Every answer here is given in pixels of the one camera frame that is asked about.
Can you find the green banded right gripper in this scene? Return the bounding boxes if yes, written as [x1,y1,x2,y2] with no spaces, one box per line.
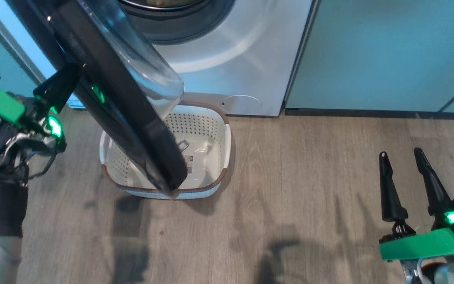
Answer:
[379,148,454,262]

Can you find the dark round washing machine door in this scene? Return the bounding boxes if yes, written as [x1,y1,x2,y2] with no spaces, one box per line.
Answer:
[8,0,189,198]

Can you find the white perforated laundry basket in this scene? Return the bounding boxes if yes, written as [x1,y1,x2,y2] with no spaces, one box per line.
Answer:
[100,102,232,200]

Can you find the white washing machine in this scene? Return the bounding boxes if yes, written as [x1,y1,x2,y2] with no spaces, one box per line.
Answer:
[0,0,319,119]

